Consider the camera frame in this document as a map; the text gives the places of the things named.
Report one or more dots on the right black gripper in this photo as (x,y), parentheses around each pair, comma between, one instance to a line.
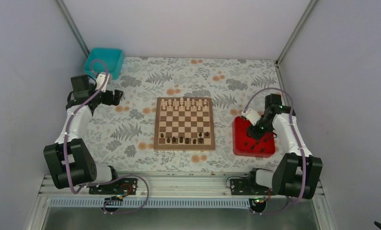
(256,135)

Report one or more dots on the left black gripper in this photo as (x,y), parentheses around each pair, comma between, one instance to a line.
(109,101)

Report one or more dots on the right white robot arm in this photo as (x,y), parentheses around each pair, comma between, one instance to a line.
(298,173)

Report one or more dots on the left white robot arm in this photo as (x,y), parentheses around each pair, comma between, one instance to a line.
(68,159)

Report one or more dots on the white chess pieces row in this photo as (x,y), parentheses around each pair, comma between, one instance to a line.
(184,104)

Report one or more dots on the red plastic tray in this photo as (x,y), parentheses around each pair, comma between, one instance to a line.
(245,145)

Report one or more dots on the teal plastic bin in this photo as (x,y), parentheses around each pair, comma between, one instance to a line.
(112,57)

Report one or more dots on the floral patterned table mat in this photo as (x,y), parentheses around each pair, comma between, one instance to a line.
(123,136)

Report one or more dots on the wooden chessboard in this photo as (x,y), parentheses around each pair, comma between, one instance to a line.
(184,124)

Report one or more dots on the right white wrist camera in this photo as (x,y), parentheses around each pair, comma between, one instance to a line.
(251,115)

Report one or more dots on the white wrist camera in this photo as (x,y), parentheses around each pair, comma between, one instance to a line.
(251,115)
(102,81)

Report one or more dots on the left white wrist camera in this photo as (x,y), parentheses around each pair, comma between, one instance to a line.
(102,81)

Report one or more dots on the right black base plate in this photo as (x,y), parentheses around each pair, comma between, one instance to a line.
(243,186)

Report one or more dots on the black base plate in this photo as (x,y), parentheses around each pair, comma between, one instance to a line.
(243,186)
(122,187)

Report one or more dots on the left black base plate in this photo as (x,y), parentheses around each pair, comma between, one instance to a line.
(122,187)

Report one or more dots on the aluminium mounting rail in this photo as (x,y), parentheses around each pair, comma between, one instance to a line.
(179,201)

